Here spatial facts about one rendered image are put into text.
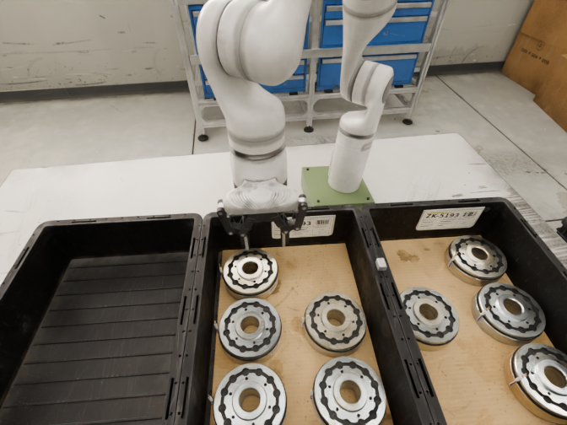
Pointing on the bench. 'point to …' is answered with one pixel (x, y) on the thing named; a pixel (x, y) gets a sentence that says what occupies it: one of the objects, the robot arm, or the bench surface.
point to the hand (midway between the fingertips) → (265, 239)
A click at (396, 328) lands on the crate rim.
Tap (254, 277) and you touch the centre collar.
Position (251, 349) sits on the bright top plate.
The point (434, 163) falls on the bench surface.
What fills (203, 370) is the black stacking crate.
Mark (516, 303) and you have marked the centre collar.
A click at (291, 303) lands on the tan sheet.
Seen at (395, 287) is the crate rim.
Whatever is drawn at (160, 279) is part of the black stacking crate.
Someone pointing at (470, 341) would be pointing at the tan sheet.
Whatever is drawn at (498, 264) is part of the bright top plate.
